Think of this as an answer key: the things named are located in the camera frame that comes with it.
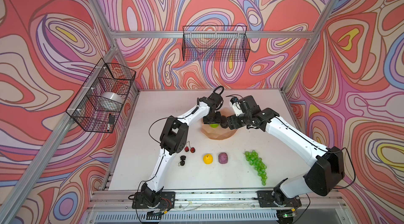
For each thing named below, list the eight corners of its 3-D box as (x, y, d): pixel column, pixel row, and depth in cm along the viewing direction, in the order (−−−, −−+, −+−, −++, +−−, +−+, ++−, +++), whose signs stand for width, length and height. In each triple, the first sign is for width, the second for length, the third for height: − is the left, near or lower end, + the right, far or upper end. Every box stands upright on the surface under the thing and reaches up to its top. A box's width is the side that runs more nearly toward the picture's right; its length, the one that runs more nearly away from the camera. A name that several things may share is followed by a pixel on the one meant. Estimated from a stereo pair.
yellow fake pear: (203, 164, 86) (203, 161, 82) (203, 156, 88) (203, 153, 85) (213, 164, 86) (213, 161, 82) (212, 156, 88) (213, 153, 85)
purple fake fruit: (218, 163, 86) (219, 161, 83) (218, 154, 89) (218, 151, 86) (227, 163, 86) (228, 161, 83) (226, 154, 89) (227, 151, 86)
